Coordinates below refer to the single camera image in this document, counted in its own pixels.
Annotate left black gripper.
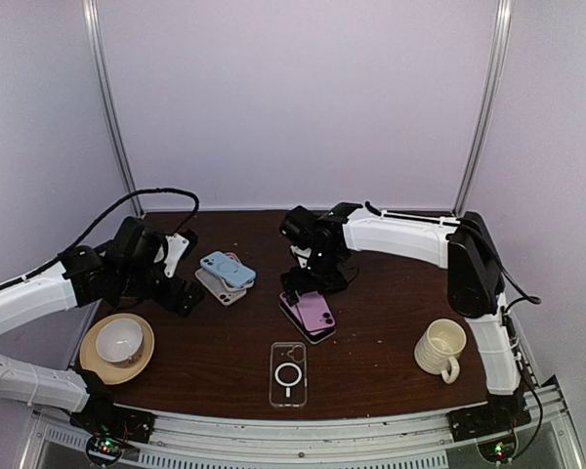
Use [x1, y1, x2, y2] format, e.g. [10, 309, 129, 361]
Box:
[117, 266, 204, 317]

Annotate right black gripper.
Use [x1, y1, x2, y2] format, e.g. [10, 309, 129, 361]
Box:
[282, 247, 350, 305]

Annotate purple phone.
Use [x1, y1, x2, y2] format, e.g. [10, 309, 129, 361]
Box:
[278, 292, 323, 344]
[286, 292, 336, 332]

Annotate clear magsafe phone case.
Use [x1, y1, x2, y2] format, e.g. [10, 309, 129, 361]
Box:
[269, 342, 308, 408]

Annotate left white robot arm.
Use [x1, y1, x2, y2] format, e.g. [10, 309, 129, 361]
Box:
[0, 217, 204, 434]

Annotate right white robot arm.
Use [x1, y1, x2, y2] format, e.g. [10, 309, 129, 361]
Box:
[279, 202, 525, 432]

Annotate pinkish beige phone case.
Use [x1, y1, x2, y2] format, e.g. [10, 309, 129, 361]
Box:
[222, 251, 255, 292]

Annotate light blue phone case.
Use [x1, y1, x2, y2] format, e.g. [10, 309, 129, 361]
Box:
[200, 251, 256, 288]

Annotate bottom dark phone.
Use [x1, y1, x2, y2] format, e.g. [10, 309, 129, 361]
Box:
[279, 303, 336, 345]

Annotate white bowl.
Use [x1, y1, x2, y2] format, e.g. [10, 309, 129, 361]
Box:
[96, 319, 144, 363]

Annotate tan saucer plate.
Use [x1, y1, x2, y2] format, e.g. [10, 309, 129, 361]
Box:
[79, 314, 155, 385]

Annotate cream ribbed mug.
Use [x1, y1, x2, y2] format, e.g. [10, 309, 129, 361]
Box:
[414, 319, 467, 384]

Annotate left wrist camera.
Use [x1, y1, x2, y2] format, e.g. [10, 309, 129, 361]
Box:
[154, 230, 199, 278]

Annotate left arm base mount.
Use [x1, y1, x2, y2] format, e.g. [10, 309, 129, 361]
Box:
[69, 406, 155, 468]

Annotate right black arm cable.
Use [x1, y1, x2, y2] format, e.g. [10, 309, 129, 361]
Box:
[458, 219, 543, 441]

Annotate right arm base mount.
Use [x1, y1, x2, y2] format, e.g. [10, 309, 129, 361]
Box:
[447, 405, 531, 464]

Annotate left aluminium corner post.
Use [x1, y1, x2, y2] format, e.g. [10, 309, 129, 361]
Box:
[82, 0, 137, 193]

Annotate aluminium corner post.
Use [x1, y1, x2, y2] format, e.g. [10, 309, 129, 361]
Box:
[452, 0, 514, 217]
[82, 0, 137, 193]

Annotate right aluminium corner post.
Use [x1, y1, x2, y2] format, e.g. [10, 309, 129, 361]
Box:
[452, 0, 514, 217]

